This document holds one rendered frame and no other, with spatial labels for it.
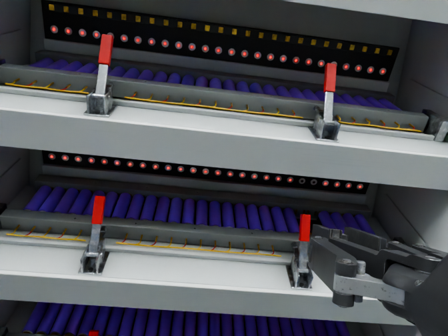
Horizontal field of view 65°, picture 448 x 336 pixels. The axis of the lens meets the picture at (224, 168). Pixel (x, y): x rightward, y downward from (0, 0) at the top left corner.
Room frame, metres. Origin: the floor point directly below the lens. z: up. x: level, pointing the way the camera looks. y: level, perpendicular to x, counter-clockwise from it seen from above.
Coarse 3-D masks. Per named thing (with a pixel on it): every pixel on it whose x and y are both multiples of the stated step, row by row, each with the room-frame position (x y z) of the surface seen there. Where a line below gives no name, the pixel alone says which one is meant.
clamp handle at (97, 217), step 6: (96, 198) 0.42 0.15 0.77; (102, 198) 0.42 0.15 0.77; (96, 204) 0.41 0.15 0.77; (102, 204) 0.42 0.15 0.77; (96, 210) 0.41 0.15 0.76; (102, 210) 0.41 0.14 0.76; (96, 216) 0.41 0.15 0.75; (102, 216) 0.41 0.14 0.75; (96, 222) 0.41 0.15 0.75; (102, 222) 0.41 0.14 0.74; (96, 228) 0.41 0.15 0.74; (96, 234) 0.41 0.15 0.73; (90, 240) 0.40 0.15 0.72; (96, 240) 0.40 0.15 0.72; (90, 246) 0.40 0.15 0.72; (96, 246) 0.40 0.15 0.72; (90, 252) 0.40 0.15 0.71; (96, 252) 0.40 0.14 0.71
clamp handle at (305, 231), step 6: (300, 216) 0.45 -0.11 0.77; (306, 216) 0.44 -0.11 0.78; (300, 222) 0.44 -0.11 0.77; (306, 222) 0.44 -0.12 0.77; (300, 228) 0.44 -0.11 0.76; (306, 228) 0.44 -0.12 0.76; (300, 234) 0.43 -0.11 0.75; (306, 234) 0.43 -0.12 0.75; (300, 240) 0.43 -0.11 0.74; (306, 240) 0.43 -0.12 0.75; (300, 246) 0.43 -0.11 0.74; (306, 246) 0.43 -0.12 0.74; (300, 252) 0.43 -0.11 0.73; (306, 252) 0.43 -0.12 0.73; (300, 258) 0.42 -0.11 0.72; (306, 258) 0.43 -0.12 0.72; (300, 264) 0.42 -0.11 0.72; (306, 264) 0.42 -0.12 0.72
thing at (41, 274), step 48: (0, 192) 0.47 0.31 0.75; (288, 192) 0.58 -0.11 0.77; (336, 192) 0.59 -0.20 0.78; (48, 240) 0.44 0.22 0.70; (144, 240) 0.46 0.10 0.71; (0, 288) 0.38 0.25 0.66; (48, 288) 0.38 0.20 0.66; (96, 288) 0.39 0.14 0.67; (144, 288) 0.39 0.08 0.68; (192, 288) 0.39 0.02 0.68; (240, 288) 0.40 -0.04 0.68; (288, 288) 0.41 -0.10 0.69
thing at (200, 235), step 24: (0, 216) 0.44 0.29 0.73; (24, 216) 0.44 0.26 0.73; (48, 216) 0.45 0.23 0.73; (72, 216) 0.45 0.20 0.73; (168, 240) 0.46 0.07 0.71; (192, 240) 0.46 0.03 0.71; (216, 240) 0.46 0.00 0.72; (240, 240) 0.47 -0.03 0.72; (264, 240) 0.47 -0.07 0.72; (288, 240) 0.47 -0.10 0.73
